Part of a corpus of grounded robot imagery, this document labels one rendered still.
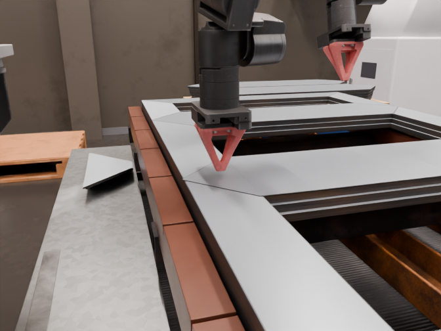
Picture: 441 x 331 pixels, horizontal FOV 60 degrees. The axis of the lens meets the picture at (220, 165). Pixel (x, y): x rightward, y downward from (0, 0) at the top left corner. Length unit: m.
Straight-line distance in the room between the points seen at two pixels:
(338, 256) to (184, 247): 0.60
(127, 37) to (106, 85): 0.56
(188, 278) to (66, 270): 0.35
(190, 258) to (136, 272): 0.26
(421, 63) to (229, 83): 3.58
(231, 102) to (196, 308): 0.29
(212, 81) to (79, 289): 0.38
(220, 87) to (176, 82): 4.01
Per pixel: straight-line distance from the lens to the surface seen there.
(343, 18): 0.84
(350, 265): 0.97
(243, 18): 0.51
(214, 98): 0.53
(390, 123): 1.16
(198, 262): 0.42
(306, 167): 0.64
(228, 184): 0.55
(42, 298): 0.66
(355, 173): 0.63
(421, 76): 4.08
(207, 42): 0.53
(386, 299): 0.89
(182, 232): 0.48
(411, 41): 3.93
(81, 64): 4.24
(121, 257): 0.72
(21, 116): 4.54
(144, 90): 4.48
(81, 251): 0.76
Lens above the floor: 1.05
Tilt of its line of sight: 19 degrees down
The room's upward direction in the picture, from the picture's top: straight up
